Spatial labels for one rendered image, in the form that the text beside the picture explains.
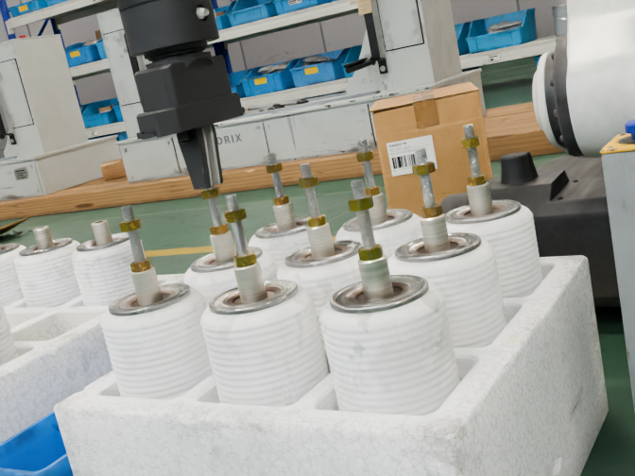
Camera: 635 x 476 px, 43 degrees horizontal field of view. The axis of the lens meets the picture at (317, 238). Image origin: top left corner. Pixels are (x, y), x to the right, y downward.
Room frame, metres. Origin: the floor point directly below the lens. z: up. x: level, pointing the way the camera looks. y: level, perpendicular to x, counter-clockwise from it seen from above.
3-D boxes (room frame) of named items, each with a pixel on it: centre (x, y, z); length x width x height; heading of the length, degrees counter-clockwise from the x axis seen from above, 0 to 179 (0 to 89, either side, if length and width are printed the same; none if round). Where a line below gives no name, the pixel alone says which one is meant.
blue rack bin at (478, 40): (5.49, -1.49, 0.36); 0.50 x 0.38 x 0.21; 150
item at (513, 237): (0.78, -0.17, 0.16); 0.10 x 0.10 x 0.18
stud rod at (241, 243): (0.65, 0.06, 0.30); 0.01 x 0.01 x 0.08
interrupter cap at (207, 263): (0.81, 0.10, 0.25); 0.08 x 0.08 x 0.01
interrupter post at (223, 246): (0.81, 0.10, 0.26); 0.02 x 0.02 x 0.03
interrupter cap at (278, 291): (0.65, 0.06, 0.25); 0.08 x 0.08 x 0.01
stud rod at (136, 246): (0.71, 0.16, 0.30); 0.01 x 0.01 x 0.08
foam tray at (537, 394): (0.75, 0.00, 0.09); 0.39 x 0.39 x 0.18; 57
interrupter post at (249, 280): (0.65, 0.06, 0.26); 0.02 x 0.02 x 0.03
